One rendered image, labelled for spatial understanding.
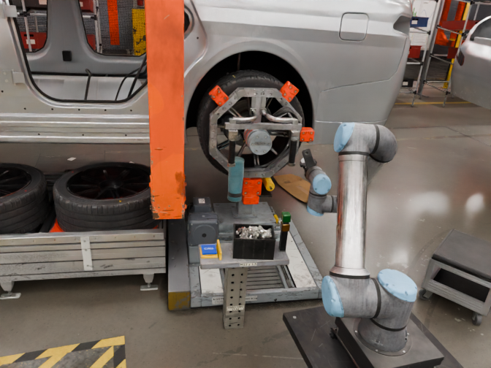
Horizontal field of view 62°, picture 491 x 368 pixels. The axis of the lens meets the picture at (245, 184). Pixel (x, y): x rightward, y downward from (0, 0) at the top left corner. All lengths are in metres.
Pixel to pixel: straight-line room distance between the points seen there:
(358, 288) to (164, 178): 1.05
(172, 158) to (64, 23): 2.47
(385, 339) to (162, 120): 1.32
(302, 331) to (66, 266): 1.31
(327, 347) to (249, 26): 1.69
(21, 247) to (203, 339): 1.06
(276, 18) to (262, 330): 1.70
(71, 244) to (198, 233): 0.68
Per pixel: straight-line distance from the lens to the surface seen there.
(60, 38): 4.27
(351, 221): 1.58
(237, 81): 2.41
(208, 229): 2.38
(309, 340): 1.86
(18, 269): 2.53
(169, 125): 1.96
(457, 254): 2.64
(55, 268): 2.49
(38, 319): 2.49
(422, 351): 1.84
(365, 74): 2.70
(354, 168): 1.59
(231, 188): 2.39
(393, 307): 1.66
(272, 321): 2.35
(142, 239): 2.32
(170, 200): 2.11
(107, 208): 2.37
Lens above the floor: 1.60
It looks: 25 degrees down
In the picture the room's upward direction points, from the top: 4 degrees clockwise
